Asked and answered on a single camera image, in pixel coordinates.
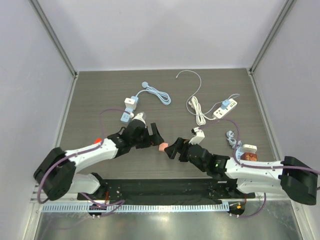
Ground pink plug adapter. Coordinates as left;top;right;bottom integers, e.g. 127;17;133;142
158;142;168;152

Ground blue power strip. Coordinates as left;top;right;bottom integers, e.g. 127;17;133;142
120;108;134;124

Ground white cube charger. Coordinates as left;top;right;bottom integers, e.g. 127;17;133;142
124;96;139;110

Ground red cube socket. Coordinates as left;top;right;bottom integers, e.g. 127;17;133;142
94;138;103;144

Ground white power strip cord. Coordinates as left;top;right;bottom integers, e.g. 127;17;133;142
187;95;217;126

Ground white usb power strip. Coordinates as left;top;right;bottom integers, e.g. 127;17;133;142
212;98;238;120

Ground blue usb charger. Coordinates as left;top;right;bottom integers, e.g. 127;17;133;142
220;99;230;110

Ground thin white usb cable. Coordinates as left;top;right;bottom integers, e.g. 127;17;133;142
175;69;240;113

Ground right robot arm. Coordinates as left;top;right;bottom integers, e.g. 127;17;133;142
163;137;320;206

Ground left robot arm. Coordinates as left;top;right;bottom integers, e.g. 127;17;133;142
33;119;164;201

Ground round blue socket base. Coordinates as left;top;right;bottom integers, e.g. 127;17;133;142
233;147;244;161

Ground dark red cube adapter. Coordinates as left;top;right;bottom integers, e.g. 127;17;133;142
240;152;258;162

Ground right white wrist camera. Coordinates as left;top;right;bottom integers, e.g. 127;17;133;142
188;127;205;145

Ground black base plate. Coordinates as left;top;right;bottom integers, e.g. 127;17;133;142
88;178;255;202

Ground coiled light blue cord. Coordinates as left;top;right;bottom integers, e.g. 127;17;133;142
225;129;242;151

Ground blue power strip cable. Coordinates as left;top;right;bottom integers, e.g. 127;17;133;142
135;81;172;106

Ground slotted cable duct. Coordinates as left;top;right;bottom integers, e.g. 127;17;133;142
42;202;230;213

